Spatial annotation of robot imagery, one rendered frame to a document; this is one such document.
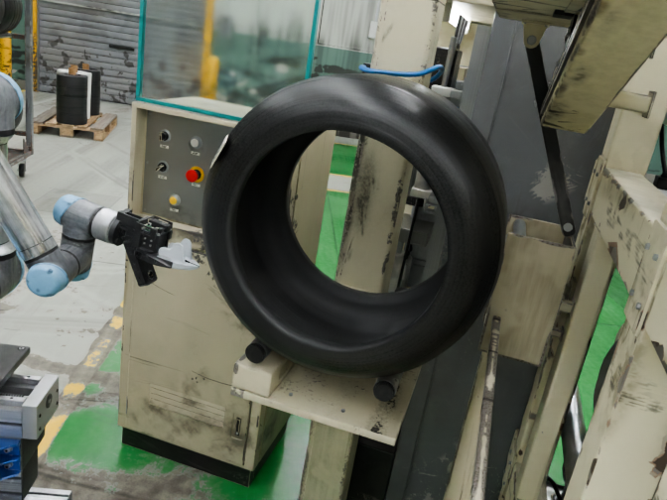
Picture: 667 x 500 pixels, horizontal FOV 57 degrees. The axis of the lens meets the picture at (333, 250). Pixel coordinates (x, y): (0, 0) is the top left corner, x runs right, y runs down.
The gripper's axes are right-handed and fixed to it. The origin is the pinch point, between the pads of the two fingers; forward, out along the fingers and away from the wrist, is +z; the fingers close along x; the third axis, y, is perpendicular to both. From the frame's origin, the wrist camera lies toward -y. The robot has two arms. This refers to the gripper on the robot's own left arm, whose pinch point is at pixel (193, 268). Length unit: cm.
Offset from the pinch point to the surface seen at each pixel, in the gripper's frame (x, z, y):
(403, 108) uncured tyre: -11, 36, 48
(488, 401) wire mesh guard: -18, 67, 7
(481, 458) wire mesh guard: -35, 67, 7
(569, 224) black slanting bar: 21, 73, 32
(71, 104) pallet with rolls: 484, -408, -114
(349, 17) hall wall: 897, -234, 60
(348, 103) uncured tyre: -12, 27, 47
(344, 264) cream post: 28.2, 27.9, 2.7
